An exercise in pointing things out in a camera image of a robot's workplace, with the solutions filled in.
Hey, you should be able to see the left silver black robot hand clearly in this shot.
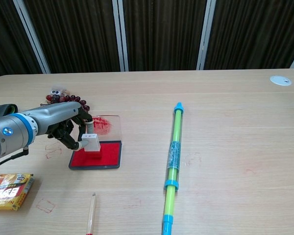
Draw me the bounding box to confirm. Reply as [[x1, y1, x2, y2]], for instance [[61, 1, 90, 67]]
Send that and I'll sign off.
[[35, 101, 94, 151]]

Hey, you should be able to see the small red white stamp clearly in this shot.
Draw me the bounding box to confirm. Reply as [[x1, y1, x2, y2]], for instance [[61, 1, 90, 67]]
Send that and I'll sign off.
[[81, 133, 101, 160]]

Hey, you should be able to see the red ink pad clear lid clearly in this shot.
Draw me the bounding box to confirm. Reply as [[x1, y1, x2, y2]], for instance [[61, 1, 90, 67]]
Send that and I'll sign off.
[[68, 115, 123, 171]]

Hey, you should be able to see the dark red grape bunch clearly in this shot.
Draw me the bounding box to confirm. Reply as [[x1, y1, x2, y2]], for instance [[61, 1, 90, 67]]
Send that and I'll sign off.
[[40, 94, 91, 112]]

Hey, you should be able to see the small plush owl toy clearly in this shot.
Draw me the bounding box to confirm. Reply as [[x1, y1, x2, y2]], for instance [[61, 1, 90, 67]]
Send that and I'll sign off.
[[49, 84, 71, 96]]

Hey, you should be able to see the orange snack packet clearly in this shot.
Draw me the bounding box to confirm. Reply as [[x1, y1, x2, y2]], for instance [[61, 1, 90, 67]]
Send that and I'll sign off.
[[0, 172, 35, 212]]

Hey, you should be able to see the wooden pen red tip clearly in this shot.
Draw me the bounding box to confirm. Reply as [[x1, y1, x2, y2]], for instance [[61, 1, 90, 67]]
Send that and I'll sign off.
[[85, 192, 98, 235]]

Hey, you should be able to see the green blue water pump toy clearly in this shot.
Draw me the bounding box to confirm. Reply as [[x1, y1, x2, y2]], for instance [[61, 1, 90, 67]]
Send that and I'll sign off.
[[161, 102, 186, 235]]

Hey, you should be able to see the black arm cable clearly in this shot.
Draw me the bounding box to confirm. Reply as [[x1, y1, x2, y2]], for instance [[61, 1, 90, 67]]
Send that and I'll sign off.
[[0, 148, 30, 171]]

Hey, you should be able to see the white cable grommet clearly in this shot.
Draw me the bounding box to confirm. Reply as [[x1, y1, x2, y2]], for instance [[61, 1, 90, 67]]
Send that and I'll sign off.
[[269, 75, 293, 87]]

